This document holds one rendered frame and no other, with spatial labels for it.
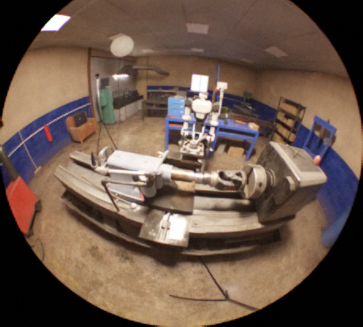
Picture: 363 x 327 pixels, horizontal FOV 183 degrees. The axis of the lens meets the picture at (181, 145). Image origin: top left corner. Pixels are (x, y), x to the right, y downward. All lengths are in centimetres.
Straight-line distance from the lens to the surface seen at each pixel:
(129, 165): 73
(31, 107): 418
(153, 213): 83
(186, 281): 168
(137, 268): 169
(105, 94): 476
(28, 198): 297
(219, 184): 72
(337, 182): 406
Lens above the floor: 163
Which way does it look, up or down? 32 degrees down
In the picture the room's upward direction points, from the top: 5 degrees clockwise
